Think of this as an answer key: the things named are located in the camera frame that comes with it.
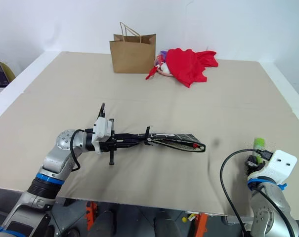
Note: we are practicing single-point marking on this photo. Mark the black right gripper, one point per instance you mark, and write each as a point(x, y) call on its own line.
point(251, 165)

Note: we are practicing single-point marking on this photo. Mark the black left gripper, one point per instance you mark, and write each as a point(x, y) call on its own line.
point(107, 146)

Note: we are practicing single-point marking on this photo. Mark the green marker pen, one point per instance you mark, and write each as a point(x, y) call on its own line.
point(259, 145)

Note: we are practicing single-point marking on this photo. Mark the black fabric item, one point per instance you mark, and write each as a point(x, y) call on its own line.
point(179, 139)

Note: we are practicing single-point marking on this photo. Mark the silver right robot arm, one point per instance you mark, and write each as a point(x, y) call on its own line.
point(270, 209)

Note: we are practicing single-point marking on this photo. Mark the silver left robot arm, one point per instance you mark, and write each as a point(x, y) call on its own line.
point(54, 160)

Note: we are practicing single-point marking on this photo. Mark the orange metal stand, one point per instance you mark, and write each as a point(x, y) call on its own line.
point(201, 224)
point(91, 214)

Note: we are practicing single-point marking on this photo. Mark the small yellow object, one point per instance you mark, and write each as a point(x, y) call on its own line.
point(190, 217)

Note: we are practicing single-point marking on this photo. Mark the pink and white plastic item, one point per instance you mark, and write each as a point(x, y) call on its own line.
point(163, 66)

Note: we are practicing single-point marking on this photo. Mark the brown paper bag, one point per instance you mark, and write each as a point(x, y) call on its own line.
point(133, 55)

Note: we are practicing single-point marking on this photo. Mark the dark rounded shape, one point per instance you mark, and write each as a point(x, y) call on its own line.
point(103, 224)

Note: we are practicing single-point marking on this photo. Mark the red cloth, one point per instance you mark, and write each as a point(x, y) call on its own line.
point(188, 65)

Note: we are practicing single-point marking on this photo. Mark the yellow-green chair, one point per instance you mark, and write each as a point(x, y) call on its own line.
point(9, 70)

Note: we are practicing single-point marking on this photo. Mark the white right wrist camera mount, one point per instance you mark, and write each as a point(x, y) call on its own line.
point(277, 165)

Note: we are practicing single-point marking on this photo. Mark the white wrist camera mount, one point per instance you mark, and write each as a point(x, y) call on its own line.
point(277, 165)
point(103, 130)

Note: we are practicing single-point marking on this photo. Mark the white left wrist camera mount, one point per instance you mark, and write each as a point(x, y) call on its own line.
point(103, 130)

